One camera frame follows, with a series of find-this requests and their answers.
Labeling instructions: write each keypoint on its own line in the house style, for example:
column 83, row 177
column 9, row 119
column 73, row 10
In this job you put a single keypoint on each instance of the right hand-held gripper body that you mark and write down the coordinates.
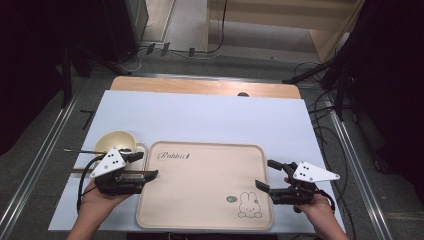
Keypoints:
column 313, row 175

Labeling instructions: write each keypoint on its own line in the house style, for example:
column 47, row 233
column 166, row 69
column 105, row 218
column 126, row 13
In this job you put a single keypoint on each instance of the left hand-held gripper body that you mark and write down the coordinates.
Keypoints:
column 110, row 163

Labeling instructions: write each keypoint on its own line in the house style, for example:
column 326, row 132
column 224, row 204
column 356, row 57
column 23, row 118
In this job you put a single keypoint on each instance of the small metal tray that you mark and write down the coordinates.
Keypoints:
column 143, row 164

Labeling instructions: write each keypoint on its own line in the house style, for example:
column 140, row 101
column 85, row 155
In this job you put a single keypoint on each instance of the cream bowl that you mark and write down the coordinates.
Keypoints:
column 115, row 140

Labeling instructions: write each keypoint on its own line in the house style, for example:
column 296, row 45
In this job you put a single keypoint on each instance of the beige rabbit print tray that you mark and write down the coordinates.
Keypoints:
column 200, row 186

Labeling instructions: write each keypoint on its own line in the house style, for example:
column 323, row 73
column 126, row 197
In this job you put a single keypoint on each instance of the person's right hand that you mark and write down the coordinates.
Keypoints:
column 320, row 211

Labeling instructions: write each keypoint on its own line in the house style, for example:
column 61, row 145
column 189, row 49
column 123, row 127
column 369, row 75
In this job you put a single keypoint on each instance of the person's left hand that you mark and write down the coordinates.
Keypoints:
column 96, row 201

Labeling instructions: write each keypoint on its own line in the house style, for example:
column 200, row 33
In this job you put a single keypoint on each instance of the black metal stand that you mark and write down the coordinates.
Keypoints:
column 66, row 80
column 306, row 73

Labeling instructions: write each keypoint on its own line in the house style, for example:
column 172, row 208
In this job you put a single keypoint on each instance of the black plug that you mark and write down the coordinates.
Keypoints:
column 150, row 48
column 191, row 52
column 165, row 49

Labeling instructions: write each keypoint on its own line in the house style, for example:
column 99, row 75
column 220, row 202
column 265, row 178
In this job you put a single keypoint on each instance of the dark curtain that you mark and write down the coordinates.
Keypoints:
column 33, row 66
column 390, row 83

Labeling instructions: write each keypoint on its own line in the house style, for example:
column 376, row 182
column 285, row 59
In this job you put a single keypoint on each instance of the dark cabinet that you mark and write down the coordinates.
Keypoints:
column 126, row 30

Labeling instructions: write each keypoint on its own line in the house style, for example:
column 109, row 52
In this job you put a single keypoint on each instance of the light wooden shelf unit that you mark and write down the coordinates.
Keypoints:
column 283, row 16

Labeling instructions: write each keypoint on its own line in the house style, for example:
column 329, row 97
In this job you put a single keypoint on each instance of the metal floor rail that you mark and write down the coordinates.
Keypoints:
column 33, row 166
column 363, row 180

